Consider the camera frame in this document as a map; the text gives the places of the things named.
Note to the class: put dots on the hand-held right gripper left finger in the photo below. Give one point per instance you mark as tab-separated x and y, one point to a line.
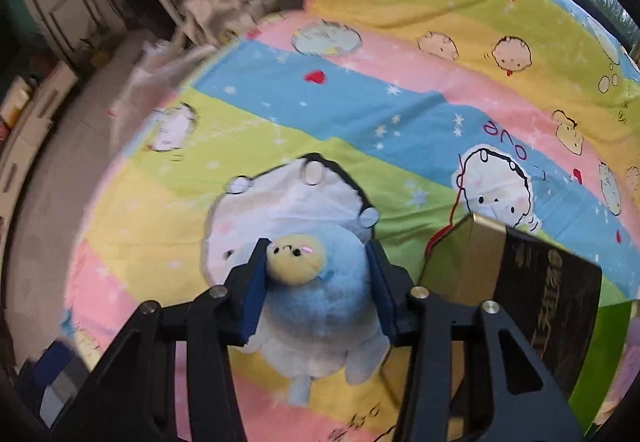
252	302

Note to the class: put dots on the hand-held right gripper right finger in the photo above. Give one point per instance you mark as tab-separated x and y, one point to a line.
385	297

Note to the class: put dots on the blue plush toy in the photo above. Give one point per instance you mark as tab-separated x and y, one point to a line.
320	312

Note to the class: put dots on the green cardboard box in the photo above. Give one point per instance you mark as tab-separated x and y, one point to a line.
600	362

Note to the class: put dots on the black gold box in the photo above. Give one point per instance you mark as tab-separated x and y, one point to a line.
540	292

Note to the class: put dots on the cartoon printed blanket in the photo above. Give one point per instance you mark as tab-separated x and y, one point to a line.
400	107

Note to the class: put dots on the blue grey box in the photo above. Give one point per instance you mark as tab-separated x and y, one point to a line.
60	372

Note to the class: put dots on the cardboard boxes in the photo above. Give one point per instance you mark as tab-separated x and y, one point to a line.
30	132

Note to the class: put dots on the white cabinet door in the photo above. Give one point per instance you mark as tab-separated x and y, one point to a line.
65	7

